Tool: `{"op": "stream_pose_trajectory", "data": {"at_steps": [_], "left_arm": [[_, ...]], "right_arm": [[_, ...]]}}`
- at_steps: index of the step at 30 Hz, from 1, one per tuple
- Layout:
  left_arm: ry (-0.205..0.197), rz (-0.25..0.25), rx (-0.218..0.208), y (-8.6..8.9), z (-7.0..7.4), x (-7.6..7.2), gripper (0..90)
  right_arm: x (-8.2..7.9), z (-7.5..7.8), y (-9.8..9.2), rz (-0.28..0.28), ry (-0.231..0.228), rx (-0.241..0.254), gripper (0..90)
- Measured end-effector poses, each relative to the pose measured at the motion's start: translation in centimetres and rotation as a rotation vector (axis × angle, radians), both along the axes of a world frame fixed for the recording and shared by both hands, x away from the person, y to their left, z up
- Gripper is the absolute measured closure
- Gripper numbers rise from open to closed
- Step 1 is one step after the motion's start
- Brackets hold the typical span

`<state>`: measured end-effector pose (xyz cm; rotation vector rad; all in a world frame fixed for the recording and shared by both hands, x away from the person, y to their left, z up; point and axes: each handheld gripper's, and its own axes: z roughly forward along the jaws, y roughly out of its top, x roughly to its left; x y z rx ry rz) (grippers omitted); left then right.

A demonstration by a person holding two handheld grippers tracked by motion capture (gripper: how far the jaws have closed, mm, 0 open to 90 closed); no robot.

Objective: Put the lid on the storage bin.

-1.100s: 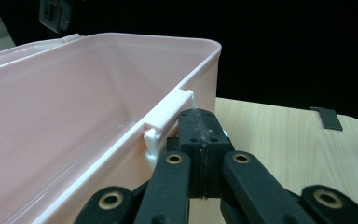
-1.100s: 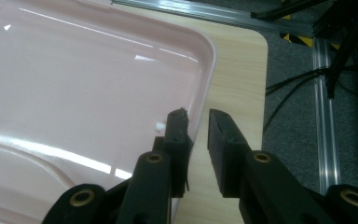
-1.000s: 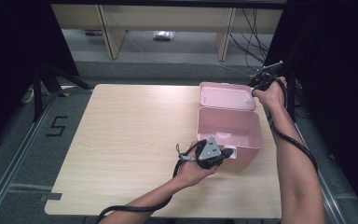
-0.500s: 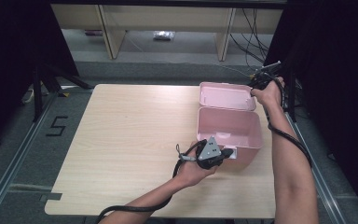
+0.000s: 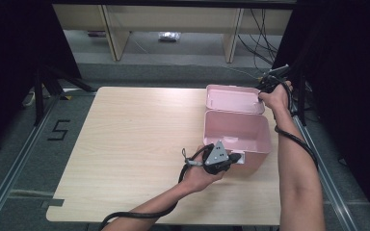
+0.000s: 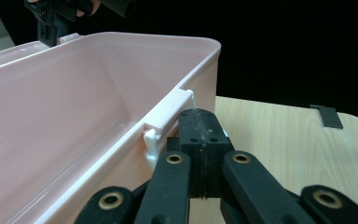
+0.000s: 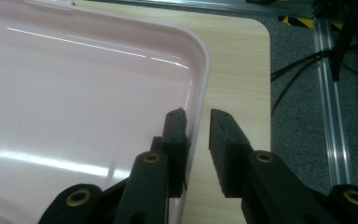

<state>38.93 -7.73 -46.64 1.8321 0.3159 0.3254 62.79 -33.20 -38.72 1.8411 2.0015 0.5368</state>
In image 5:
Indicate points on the black curtain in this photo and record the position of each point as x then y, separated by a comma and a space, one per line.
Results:
9, 64
350, 80

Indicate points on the grey tape strip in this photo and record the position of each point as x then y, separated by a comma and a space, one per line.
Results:
54, 203

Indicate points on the person's left hand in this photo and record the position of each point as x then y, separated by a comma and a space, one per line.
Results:
199, 179

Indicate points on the small dark red object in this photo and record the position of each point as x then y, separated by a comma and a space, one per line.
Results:
96, 33

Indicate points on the beige wooden desk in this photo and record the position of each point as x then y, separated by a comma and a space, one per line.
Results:
173, 19

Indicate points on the yellow and black tape piece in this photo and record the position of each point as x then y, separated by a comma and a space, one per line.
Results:
66, 97

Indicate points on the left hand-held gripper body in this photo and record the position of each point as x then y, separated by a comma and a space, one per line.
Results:
217, 157

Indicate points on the pink storage box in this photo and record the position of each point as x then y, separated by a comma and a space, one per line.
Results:
237, 131

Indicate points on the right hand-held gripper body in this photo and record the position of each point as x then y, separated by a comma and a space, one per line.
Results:
274, 78

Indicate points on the person's right hand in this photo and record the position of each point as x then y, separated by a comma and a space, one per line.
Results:
276, 97

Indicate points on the aluminium floor rail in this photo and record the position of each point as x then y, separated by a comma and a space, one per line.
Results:
330, 192
16, 166

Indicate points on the silver foil packet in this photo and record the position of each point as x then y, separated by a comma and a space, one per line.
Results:
169, 36

